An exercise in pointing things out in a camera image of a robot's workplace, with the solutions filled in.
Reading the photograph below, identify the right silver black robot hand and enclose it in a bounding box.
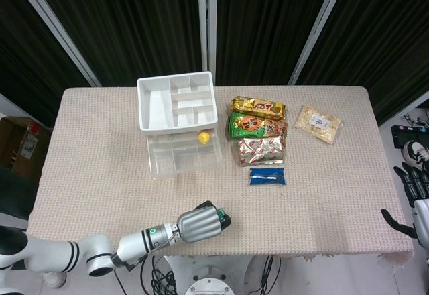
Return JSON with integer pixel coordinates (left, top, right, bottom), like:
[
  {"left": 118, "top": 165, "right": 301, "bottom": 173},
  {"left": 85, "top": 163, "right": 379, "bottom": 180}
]
[{"left": 381, "top": 162, "right": 429, "bottom": 242}]

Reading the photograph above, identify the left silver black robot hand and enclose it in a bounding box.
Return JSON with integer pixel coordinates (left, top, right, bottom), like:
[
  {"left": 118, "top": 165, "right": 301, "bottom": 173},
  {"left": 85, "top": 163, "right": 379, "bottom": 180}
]
[{"left": 176, "top": 200, "right": 233, "bottom": 244}]

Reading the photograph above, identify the clear drawer with green box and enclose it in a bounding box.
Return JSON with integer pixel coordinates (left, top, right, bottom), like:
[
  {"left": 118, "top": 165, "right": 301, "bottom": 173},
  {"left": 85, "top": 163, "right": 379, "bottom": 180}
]
[{"left": 146, "top": 127, "right": 225, "bottom": 180}]

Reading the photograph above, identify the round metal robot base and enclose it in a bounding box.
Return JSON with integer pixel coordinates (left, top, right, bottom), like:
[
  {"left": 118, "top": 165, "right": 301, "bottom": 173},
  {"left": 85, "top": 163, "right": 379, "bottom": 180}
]
[{"left": 184, "top": 263, "right": 235, "bottom": 295}]

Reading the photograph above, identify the brown cardboard box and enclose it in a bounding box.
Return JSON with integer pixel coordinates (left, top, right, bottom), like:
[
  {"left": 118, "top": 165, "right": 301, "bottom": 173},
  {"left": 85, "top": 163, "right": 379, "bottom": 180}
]
[{"left": 0, "top": 116, "right": 53, "bottom": 184}]

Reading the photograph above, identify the white black sneaker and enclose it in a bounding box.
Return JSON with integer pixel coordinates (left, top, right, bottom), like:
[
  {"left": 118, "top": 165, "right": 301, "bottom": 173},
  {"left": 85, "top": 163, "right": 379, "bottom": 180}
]
[{"left": 403, "top": 139, "right": 429, "bottom": 166}]

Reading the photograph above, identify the blue snack packet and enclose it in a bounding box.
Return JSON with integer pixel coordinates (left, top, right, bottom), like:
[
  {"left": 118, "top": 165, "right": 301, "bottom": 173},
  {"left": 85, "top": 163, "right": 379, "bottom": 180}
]
[{"left": 248, "top": 166, "right": 287, "bottom": 187}]

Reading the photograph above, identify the black electronic device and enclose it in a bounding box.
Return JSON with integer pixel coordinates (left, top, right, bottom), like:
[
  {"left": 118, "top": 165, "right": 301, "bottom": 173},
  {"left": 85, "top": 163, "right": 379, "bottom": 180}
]
[{"left": 391, "top": 123, "right": 429, "bottom": 149}]

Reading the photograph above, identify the beige woven tablecloth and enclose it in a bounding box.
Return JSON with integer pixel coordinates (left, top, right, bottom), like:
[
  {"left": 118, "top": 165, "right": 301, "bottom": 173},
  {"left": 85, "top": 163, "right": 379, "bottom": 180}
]
[{"left": 25, "top": 86, "right": 416, "bottom": 266}]

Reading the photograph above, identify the silver red-print snack packet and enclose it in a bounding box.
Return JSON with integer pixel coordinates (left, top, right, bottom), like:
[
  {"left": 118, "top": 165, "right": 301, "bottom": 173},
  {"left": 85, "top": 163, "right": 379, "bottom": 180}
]
[{"left": 237, "top": 136, "right": 286, "bottom": 168}]

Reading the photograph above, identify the green orange snack packet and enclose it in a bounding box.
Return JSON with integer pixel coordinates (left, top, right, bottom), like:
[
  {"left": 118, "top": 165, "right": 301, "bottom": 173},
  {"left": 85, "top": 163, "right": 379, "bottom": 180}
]
[{"left": 227, "top": 112, "right": 289, "bottom": 141}]

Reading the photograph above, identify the gold snack packet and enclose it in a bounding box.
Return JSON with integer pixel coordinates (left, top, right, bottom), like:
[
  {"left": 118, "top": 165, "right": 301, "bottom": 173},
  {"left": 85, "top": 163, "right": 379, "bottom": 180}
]
[{"left": 229, "top": 95, "right": 286, "bottom": 121}]

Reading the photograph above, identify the clear bag of beige snacks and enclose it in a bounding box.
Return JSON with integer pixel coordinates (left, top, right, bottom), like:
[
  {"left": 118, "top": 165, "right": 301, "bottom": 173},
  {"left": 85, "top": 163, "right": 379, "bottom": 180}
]
[{"left": 294, "top": 105, "right": 343, "bottom": 145}]

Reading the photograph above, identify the black floor cable bundle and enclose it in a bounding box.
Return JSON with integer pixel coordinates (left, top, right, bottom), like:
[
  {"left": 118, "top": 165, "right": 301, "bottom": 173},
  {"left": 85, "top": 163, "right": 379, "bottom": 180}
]
[
  {"left": 139, "top": 254, "right": 178, "bottom": 295},
  {"left": 246, "top": 254, "right": 283, "bottom": 295}
]

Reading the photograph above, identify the white compartment tray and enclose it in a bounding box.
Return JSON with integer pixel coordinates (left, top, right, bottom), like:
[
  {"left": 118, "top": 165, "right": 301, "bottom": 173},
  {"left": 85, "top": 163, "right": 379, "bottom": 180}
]
[{"left": 136, "top": 71, "right": 219, "bottom": 134}]

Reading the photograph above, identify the white partition post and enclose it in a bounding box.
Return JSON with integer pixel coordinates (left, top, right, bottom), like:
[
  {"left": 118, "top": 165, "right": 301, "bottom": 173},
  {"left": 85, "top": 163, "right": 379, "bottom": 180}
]
[
  {"left": 196, "top": 0, "right": 218, "bottom": 86},
  {"left": 8, "top": 0, "right": 101, "bottom": 88},
  {"left": 288, "top": 0, "right": 351, "bottom": 86}
]

